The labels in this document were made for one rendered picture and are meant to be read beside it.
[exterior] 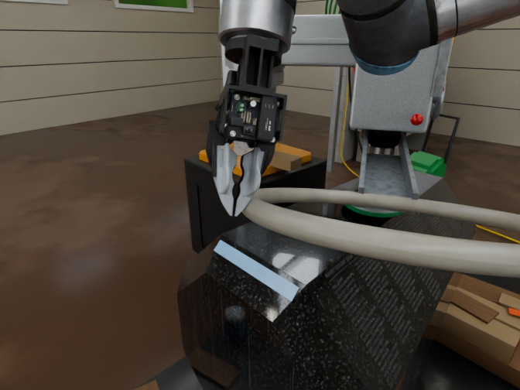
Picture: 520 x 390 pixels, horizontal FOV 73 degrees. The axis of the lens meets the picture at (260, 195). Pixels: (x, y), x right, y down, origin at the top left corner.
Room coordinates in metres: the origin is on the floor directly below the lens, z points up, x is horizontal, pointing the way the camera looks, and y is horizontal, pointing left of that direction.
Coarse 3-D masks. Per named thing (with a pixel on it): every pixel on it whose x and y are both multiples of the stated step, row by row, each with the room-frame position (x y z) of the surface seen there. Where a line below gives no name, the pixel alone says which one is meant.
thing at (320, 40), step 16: (304, 16) 1.78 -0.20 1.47; (320, 16) 1.75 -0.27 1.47; (336, 16) 1.73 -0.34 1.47; (304, 32) 1.77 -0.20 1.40; (320, 32) 1.75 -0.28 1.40; (336, 32) 1.73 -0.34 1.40; (224, 48) 1.84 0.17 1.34; (304, 48) 1.77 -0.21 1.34; (320, 48) 1.75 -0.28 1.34; (336, 48) 1.73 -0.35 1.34; (288, 64) 1.80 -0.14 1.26; (304, 64) 1.77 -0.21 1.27; (320, 64) 1.75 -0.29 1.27; (336, 64) 1.73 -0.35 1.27; (352, 64) 1.71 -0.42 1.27
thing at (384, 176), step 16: (400, 144) 1.05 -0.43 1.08; (368, 160) 0.97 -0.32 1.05; (384, 160) 0.97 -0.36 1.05; (400, 160) 0.97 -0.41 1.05; (368, 176) 0.85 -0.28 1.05; (384, 176) 0.85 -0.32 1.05; (400, 176) 0.85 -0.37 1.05; (368, 192) 0.76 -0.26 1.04; (384, 192) 0.76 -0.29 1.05; (400, 192) 0.76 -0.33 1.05; (416, 192) 0.67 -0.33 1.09; (384, 208) 0.68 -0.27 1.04
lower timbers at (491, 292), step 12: (468, 276) 1.69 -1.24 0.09; (468, 288) 1.58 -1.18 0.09; (480, 288) 1.58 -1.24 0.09; (492, 288) 1.58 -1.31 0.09; (492, 300) 1.48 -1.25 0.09; (444, 336) 1.26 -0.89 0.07; (456, 336) 1.22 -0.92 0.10; (456, 348) 1.21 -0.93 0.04; (468, 348) 1.18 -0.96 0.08; (480, 360) 1.14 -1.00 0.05; (492, 360) 1.11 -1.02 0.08; (516, 360) 1.09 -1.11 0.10; (492, 372) 1.09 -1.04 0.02; (504, 372) 1.07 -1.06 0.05; (516, 372) 1.04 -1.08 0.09; (516, 384) 1.03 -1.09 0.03
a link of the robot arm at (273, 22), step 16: (224, 0) 0.47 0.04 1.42; (240, 0) 0.45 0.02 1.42; (256, 0) 0.44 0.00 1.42; (272, 0) 0.45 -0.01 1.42; (224, 16) 0.46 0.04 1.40; (240, 16) 0.44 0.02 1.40; (256, 16) 0.44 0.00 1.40; (272, 16) 0.44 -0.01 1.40; (288, 16) 0.46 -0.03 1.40; (224, 32) 0.45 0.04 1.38; (240, 32) 0.44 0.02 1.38; (256, 32) 0.44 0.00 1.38; (272, 32) 0.44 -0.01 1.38; (288, 32) 0.46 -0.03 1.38; (288, 48) 0.47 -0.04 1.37
